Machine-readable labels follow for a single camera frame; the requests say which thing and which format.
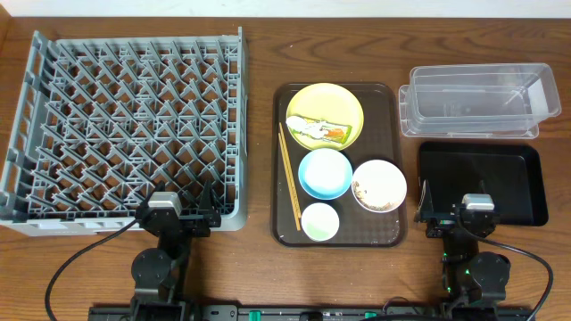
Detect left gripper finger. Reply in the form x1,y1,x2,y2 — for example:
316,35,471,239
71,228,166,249
198,181,213,215
141,182,166,209

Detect white pink bowl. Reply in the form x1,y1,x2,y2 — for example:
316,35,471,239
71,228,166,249
352,160,407,213

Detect small white green cup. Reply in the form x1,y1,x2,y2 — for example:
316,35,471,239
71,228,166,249
301,202,340,242

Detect snack wrapper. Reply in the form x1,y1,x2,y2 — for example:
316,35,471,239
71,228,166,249
285,115,352,144

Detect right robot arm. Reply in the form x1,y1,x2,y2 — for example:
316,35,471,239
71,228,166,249
414,181,511,320

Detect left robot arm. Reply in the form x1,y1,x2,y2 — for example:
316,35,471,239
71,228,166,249
128,181,221,321

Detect black waste tray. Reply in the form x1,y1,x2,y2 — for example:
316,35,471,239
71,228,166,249
419,142,549,226

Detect grey plastic dishwasher rack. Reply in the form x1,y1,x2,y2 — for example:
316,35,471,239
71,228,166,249
1,31,248,236

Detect clear plastic waste bin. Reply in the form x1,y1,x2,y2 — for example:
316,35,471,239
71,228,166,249
398,62,562,139

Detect dark brown serving tray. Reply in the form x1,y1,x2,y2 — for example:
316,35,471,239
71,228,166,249
271,82,407,248

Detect wooden chopstick right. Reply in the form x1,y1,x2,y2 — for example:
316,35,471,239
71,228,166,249
278,122,303,231

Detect light blue bowl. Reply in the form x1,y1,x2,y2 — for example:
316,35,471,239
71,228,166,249
298,148,353,201

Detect yellow round plate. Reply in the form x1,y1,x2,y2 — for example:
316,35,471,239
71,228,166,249
284,83,364,151

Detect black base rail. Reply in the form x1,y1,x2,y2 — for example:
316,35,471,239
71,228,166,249
87,303,536,321

